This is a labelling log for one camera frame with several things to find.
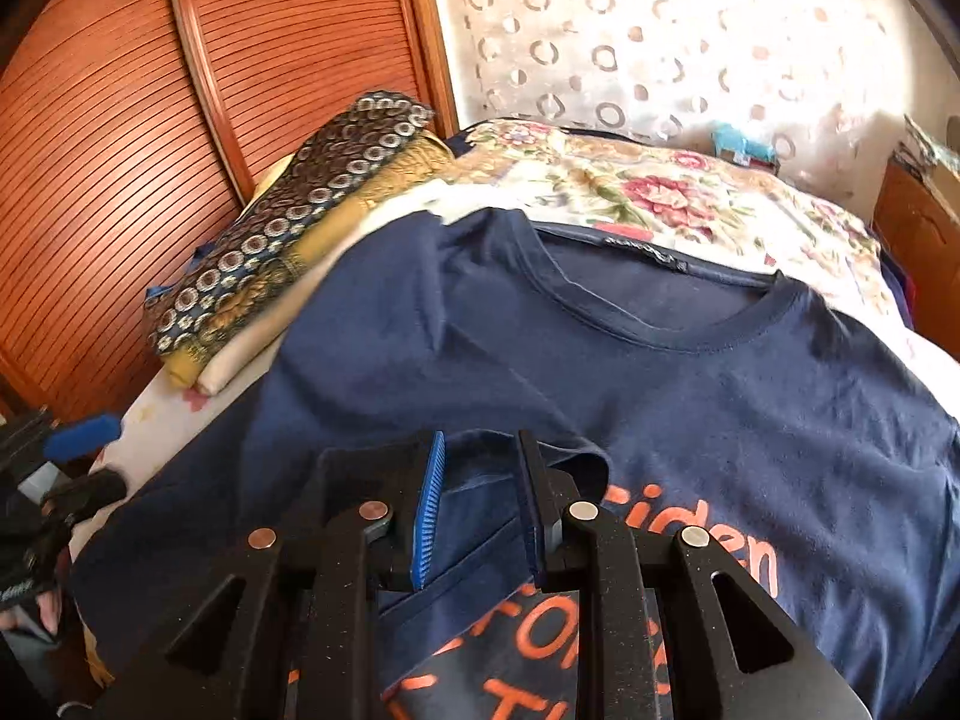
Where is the white flower-print bed sheet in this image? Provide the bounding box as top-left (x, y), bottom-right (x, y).
top-left (67, 208), bottom-right (960, 564)

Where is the yellow folded cloth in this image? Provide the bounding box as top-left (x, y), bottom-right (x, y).
top-left (160, 132), bottom-right (454, 390)

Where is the circle-pattern sheer curtain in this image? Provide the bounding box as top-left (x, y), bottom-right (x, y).
top-left (438, 0), bottom-right (958, 203)

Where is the stack of papers on cabinet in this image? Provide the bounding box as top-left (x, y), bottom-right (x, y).
top-left (890, 114), bottom-right (958, 187)

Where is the floral quilt blanket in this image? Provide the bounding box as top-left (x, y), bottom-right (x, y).
top-left (446, 119), bottom-right (911, 327)

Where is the blue tissue box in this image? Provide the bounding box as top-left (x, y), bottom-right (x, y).
top-left (711, 124), bottom-right (779, 172)

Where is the dark circle-pattern folded cloth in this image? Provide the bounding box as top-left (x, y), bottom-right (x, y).
top-left (145, 89), bottom-right (434, 358)

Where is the navy blue printed t-shirt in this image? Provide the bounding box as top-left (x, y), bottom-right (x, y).
top-left (73, 210), bottom-right (958, 718)

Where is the person left hand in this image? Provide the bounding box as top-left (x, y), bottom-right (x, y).
top-left (0, 589), bottom-right (62, 640)

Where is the wooden louvered wardrobe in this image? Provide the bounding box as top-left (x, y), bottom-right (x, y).
top-left (2, 0), bottom-right (457, 419)

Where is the cream folded cloth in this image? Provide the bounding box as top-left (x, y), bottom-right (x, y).
top-left (192, 181), bottom-right (477, 397)

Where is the wooden sideboard cabinet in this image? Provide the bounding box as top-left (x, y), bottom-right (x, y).
top-left (874, 160), bottom-right (960, 358)

